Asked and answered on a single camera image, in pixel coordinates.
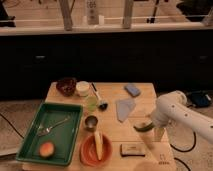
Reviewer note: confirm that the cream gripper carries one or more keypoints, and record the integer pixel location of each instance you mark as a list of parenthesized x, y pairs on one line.
[(158, 133)]

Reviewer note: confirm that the green pepper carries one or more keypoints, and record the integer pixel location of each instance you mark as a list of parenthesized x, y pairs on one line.
[(144, 128)]

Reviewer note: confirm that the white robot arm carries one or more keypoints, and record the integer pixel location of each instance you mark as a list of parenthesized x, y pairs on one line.
[(173, 106)]

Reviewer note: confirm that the small metal cup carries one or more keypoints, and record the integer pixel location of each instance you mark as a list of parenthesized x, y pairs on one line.
[(91, 123)]

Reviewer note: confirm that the blue cloth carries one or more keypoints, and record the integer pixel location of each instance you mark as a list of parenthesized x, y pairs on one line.
[(124, 107)]

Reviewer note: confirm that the blue sponge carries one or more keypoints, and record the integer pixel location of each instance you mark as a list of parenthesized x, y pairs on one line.
[(132, 90)]

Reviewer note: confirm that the blue object on floor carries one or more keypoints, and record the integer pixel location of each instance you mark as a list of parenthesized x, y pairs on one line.
[(200, 99)]

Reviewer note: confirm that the yellow banana slice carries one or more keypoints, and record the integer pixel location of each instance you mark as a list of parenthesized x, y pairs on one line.
[(99, 144)]

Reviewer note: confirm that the orange bowl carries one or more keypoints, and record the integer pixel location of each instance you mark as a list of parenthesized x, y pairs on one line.
[(88, 154)]

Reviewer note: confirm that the white round container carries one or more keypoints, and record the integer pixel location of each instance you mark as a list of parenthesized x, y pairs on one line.
[(82, 88)]

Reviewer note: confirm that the green plastic tray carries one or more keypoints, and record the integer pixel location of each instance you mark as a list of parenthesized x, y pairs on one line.
[(63, 136)]

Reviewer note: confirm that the dark red bowl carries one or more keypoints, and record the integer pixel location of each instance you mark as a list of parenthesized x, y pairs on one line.
[(66, 86)]

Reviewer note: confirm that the metal spoon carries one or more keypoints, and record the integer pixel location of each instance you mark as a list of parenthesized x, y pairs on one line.
[(47, 130)]

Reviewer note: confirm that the peach fruit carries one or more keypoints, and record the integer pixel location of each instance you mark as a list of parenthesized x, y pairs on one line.
[(46, 149)]

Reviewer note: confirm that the black handled brush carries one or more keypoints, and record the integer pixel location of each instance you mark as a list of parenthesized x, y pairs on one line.
[(102, 104)]

